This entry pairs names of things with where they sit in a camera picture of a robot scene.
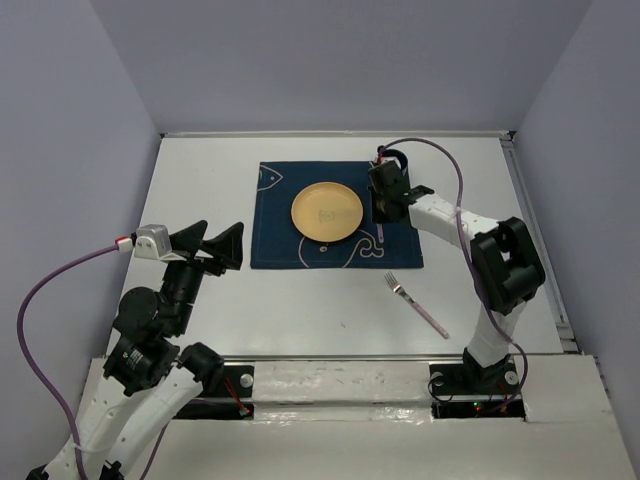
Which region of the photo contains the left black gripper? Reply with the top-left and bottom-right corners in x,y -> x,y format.
163,218 -> 246,332

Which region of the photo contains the yellow round plate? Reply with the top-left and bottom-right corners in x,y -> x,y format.
291,182 -> 364,243

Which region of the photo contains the navy whale placemat cloth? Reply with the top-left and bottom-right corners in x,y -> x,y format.
250,161 -> 424,270

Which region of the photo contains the pink handled fork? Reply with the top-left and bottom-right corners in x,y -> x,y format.
384,272 -> 450,340

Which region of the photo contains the dark blue mug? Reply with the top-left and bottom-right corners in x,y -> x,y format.
375,145 -> 408,175

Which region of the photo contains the pink handled knife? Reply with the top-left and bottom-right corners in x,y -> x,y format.
376,224 -> 385,244

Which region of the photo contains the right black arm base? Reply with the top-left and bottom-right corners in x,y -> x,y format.
427,362 -> 526,420

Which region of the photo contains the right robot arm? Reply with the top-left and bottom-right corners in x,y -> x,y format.
369,161 -> 546,392

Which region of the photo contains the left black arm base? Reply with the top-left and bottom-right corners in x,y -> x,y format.
174,363 -> 255,421

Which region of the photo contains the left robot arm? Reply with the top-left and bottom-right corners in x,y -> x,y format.
16,220 -> 252,479

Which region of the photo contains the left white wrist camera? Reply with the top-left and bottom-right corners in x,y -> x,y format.
115,224 -> 186,262

